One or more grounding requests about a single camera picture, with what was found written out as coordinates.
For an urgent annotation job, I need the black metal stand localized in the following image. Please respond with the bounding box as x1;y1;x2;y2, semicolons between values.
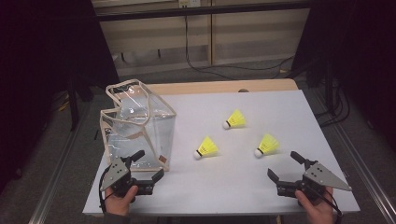
66;73;94;132

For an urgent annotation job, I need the black curtain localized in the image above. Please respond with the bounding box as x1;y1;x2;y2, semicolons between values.
290;0;396;150
0;0;121;194

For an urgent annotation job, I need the metal floor rail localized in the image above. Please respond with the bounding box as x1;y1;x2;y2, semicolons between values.
27;102;94;224
306;88;396;224

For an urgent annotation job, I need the white wall socket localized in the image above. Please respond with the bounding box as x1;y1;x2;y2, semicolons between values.
177;0;202;9

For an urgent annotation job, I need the left hand-held gripper black cable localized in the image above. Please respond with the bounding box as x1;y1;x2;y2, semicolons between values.
98;166;114;216

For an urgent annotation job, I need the clear plastic bag beige trim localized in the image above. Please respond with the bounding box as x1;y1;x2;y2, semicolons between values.
99;78;177;173

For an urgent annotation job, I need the person's right hand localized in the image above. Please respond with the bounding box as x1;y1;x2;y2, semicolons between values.
294;187;335;224

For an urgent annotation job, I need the person's left hand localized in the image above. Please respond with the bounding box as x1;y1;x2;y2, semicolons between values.
104;185;139;217

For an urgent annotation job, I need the wooden table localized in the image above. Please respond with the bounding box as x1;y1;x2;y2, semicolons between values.
146;77;299;96

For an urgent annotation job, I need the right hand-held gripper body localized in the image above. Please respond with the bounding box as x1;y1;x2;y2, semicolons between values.
276;161;353;203

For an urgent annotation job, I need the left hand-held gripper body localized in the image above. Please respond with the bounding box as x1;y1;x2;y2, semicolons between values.
100;156;155;198

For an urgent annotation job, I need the bundle of black floor cables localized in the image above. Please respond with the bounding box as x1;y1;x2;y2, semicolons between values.
314;77;351;129

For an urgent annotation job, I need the black socket cable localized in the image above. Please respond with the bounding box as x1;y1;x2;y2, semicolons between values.
184;7;296;80

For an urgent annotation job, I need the yellow shuttlecock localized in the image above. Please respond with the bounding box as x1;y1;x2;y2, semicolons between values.
221;108;247;131
253;133;280;159
192;135;219;161

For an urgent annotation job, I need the hand-held gripper black cable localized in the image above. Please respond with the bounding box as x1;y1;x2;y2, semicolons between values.
98;166;114;216
309;185;344;224

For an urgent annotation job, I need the beige cabinet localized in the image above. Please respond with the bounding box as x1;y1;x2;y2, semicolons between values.
92;0;312;77

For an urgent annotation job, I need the right hand-held gripper black cable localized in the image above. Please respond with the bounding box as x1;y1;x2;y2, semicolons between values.
309;185;344;224

